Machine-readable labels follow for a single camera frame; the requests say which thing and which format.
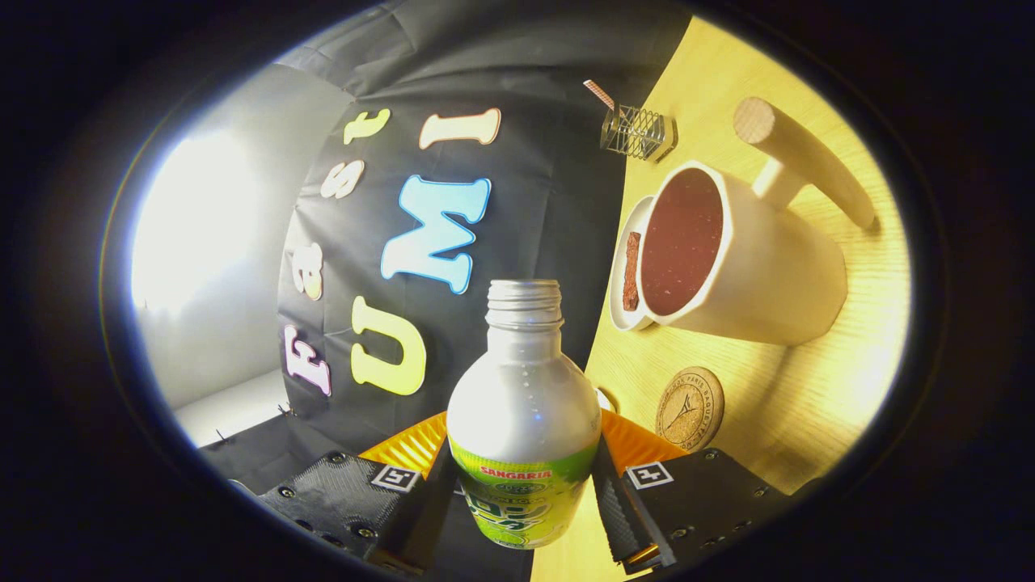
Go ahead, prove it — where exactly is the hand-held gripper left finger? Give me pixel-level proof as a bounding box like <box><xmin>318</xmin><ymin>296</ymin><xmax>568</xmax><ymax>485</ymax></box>
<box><xmin>230</xmin><ymin>411</ymin><xmax>462</xmax><ymax>576</ymax></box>

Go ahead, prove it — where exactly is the round cork coaster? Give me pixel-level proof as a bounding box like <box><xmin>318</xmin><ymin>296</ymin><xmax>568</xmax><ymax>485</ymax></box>
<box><xmin>655</xmin><ymin>366</ymin><xmax>725</xmax><ymax>452</ymax></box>

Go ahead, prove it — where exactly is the white round plate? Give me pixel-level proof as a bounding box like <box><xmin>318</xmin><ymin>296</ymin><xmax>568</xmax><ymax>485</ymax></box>
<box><xmin>608</xmin><ymin>196</ymin><xmax>657</xmax><ymax>332</ymax></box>

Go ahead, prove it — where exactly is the wire straw holder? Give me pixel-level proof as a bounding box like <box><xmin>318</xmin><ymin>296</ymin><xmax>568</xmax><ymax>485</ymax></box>
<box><xmin>600</xmin><ymin>103</ymin><xmax>677</xmax><ymax>162</ymax></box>

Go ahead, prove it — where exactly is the wooden table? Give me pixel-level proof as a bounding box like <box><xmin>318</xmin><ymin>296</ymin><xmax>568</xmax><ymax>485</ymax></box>
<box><xmin>530</xmin><ymin>16</ymin><xmax>912</xmax><ymax>582</ymax></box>

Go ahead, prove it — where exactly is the white cup with wooden handle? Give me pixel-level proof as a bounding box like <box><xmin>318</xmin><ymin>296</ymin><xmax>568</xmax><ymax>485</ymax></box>
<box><xmin>636</xmin><ymin>97</ymin><xmax>878</xmax><ymax>347</ymax></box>

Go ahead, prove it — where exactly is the silver bottle with green label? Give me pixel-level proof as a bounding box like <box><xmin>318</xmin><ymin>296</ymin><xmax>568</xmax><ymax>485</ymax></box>
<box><xmin>446</xmin><ymin>279</ymin><xmax>603</xmax><ymax>550</ymax></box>

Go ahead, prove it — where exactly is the reddish brown meat slice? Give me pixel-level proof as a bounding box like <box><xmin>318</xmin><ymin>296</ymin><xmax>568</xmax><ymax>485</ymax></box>
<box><xmin>621</xmin><ymin>231</ymin><xmax>642</xmax><ymax>313</ymax></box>

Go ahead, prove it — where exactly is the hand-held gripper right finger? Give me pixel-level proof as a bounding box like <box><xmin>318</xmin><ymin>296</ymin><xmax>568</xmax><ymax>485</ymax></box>
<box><xmin>593</xmin><ymin>408</ymin><xmax>817</xmax><ymax>576</ymax></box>

